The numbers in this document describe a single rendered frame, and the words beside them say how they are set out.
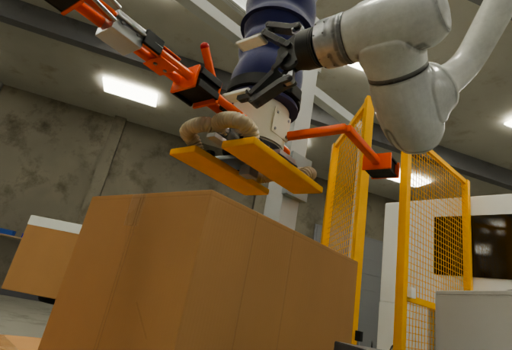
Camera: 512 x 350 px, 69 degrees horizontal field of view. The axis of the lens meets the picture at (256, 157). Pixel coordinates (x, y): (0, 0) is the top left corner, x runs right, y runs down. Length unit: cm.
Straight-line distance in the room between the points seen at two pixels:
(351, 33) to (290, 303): 54
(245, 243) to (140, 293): 20
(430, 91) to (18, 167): 1041
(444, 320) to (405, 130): 30
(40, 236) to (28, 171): 828
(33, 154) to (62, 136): 77
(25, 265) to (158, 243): 178
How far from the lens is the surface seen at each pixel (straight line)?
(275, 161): 90
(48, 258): 239
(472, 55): 80
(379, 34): 63
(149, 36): 82
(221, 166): 102
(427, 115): 69
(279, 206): 242
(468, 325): 59
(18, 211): 1049
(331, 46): 67
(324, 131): 99
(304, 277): 87
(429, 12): 63
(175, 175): 1044
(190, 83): 87
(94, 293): 81
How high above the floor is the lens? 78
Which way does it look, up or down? 21 degrees up
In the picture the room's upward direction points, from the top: 11 degrees clockwise
